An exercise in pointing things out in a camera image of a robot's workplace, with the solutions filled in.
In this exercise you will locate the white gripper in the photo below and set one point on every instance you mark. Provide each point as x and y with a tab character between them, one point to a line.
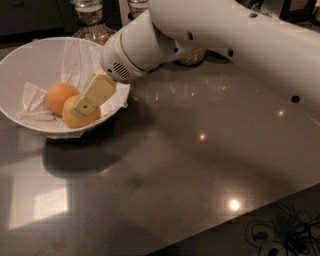
115	56

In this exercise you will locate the orange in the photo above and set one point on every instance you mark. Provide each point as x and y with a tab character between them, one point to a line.
58	94
74	122

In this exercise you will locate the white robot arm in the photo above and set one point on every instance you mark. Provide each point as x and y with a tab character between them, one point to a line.
277	53

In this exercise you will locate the white bowl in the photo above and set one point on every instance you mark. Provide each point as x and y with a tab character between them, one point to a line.
40	60

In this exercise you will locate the white paper liner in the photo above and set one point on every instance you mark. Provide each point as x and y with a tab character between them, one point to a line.
76	63

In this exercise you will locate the leftmost glass jar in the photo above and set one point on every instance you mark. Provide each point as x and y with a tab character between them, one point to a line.
91	22

